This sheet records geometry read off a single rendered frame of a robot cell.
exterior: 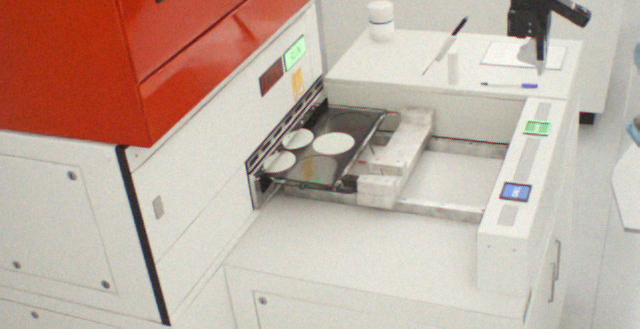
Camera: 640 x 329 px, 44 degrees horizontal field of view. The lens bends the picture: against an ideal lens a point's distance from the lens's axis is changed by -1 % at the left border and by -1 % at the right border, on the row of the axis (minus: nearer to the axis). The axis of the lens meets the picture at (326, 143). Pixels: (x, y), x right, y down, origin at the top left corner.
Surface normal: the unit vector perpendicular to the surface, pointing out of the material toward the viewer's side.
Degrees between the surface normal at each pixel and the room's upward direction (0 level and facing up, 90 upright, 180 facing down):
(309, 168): 0
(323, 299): 90
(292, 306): 90
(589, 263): 0
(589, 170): 0
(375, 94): 90
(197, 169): 90
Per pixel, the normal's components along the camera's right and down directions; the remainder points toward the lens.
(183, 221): 0.92, 0.11
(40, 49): -0.37, 0.50
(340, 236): -0.10, -0.86
